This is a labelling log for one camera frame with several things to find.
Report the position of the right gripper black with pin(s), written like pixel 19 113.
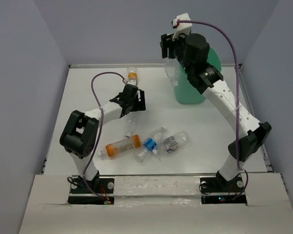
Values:
pixel 167 42

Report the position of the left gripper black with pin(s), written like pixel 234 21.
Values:
pixel 139 106

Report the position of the clear bottle blue-ringed cap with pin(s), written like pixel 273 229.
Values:
pixel 171 67

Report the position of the clear bottle white cap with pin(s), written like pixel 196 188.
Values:
pixel 131 125

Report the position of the small bottle orange label yellow cap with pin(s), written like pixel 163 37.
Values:
pixel 132 76

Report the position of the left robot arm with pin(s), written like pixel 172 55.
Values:
pixel 83 129

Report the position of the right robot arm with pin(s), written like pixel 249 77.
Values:
pixel 191 51

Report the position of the green plastic bin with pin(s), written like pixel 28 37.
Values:
pixel 184 92

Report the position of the large orange label bottle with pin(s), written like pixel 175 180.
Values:
pixel 115 149

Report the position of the crushed bottle blue label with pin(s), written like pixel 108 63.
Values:
pixel 151 145

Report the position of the clear bottle white printed label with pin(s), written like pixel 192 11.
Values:
pixel 172 144

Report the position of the white foam strip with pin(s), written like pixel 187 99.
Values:
pixel 156 186

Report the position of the aluminium back rail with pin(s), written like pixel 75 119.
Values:
pixel 137 65

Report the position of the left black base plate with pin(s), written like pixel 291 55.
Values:
pixel 79 193

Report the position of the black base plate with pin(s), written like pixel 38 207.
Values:
pixel 79 193
pixel 228 193

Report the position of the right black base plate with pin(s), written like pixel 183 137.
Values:
pixel 228 193

